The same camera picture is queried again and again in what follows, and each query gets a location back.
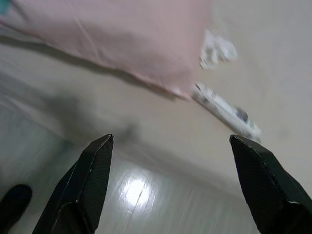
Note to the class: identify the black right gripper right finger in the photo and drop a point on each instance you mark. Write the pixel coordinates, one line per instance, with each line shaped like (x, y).
(268, 195)

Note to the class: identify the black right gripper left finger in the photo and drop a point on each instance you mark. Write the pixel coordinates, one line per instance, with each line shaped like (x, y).
(83, 190)

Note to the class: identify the white tissue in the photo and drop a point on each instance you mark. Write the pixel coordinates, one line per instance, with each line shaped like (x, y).
(219, 47)

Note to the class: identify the pink pillow with orange print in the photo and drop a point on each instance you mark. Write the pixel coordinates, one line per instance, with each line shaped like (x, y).
(109, 36)

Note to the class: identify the black robot foot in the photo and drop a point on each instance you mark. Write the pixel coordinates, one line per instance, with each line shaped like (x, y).
(14, 207)

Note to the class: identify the white printed wrapper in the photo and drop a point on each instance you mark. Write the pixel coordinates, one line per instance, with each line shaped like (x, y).
(219, 107)

